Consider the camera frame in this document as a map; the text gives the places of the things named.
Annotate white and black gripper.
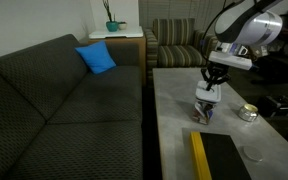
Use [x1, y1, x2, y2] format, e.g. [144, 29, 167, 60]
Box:
[201, 42, 253, 91]

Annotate white container lid with button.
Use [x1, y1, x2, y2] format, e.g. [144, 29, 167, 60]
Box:
[195, 81, 221, 103]

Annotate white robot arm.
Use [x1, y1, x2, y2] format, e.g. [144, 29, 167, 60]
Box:
[201, 0, 283, 91]

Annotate clear plastic container with candy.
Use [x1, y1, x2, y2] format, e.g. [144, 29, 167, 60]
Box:
[193, 101, 215, 125]

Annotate round glass candle lid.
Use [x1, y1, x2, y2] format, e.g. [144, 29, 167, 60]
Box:
[242, 146, 263, 162]

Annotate candle in silver glass jar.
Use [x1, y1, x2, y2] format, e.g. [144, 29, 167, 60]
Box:
[238, 104, 258, 122]

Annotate striped armchair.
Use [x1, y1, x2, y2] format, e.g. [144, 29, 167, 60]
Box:
[144, 18, 217, 87]

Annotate black box on floor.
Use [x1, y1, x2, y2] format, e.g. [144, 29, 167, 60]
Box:
[256, 95, 288, 117]

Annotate window blinds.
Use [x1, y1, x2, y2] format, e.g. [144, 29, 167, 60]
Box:
[138, 0, 229, 30]

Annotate black and yellow book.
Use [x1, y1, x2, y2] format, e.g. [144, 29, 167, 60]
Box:
[190, 132, 251, 180]

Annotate grey concrete coffee table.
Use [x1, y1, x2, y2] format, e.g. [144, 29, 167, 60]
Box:
[153, 68, 288, 180]

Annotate wooden side table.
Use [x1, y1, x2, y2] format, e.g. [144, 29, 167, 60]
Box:
[76, 40, 143, 89]

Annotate small white plant pot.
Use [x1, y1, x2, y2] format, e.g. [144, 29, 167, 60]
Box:
[118, 21, 127, 30]

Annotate teal pot with plant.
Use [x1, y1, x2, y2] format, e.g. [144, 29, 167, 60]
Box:
[102, 0, 118, 32]

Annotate blue square cushion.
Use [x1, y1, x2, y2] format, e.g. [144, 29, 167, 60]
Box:
[76, 41, 116, 74]

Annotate dark grey fabric sofa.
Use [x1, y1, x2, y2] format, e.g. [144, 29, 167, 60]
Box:
[0, 34, 143, 180]

